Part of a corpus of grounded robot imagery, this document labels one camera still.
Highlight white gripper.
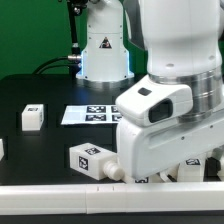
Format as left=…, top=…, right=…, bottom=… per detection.
left=117, top=109, right=224, bottom=179

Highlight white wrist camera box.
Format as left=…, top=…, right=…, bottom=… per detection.
left=116, top=78, right=193, bottom=127

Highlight white block at left edge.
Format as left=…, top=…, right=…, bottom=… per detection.
left=0, top=139, right=4, bottom=161

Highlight white round stool seat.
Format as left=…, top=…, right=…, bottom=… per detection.
left=136, top=157, right=224, bottom=183

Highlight black cables at base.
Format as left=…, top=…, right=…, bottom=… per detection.
left=31, top=54, right=83, bottom=76

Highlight white sheet with four tags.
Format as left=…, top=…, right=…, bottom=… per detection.
left=61, top=105, right=122, bottom=125

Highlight white front rail wall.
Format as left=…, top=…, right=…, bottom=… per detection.
left=0, top=182, right=224, bottom=215

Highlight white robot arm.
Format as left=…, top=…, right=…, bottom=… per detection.
left=116, top=0, right=224, bottom=179

